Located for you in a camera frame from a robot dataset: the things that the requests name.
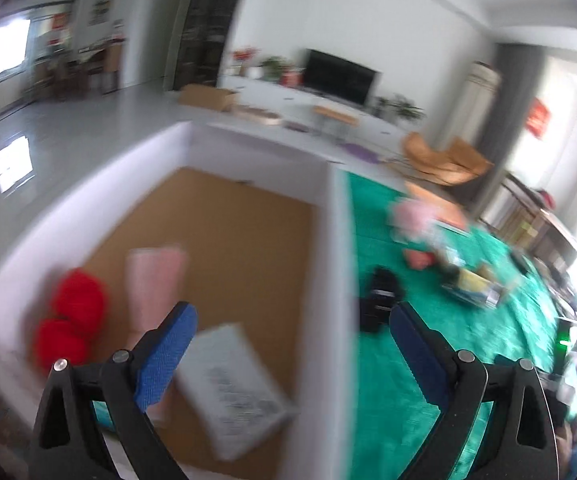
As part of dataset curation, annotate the red yarn ball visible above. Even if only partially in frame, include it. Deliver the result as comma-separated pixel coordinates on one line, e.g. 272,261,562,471
50,268,108,340
32,318,91,374

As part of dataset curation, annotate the yellow blue snack bag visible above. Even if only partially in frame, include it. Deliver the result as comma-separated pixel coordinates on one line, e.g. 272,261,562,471
441,263,523,310

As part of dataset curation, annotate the pink face masks pack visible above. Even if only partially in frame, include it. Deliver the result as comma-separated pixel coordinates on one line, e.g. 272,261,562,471
124,245,191,428

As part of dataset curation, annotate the black yarn bundle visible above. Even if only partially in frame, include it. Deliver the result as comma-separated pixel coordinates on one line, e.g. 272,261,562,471
359,266,405,334

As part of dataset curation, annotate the red snack packet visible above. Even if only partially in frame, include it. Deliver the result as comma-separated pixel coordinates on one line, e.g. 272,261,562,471
402,248,437,271

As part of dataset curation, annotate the green satin tablecloth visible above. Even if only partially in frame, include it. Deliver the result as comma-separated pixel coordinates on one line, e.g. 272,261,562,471
93,169,577,480

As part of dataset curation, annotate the wooden dining chair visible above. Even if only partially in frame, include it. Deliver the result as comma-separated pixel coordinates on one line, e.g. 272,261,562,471
478,171,577,272

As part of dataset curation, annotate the orange book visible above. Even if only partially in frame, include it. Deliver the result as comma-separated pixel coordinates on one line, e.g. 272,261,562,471
404,181,468,233

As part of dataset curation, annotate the pink mesh bath pouf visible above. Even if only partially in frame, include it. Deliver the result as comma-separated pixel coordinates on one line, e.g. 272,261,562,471
389,198,440,244

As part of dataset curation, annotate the orange lounge chair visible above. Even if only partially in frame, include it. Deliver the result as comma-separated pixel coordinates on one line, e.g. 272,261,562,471
402,132,493,188

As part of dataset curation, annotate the white cardboard storage box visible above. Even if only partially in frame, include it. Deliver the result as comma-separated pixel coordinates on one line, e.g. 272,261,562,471
0,122,355,479

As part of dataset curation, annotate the white floor air conditioner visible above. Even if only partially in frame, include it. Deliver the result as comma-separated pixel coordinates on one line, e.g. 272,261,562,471
447,62,501,143

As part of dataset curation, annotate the potted green plant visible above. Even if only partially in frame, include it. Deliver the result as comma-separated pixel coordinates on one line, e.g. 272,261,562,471
375,94,426,125

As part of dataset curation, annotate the small wooden bench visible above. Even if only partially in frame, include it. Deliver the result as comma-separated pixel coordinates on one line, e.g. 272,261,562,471
312,105,360,143

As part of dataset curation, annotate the brown cardboard box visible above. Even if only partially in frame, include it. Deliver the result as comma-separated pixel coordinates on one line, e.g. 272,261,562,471
178,84,238,113

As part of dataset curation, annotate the white tv cabinet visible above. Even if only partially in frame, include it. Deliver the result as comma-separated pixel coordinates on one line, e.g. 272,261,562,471
218,76,407,153

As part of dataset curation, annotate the dark bookshelf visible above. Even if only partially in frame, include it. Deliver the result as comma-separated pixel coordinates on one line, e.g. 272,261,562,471
172,0,238,90

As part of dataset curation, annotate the black television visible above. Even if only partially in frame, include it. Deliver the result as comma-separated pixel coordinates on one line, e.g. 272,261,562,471
301,49,379,106

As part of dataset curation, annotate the red flower vase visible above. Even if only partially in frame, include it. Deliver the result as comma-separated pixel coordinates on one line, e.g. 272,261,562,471
231,47,259,77

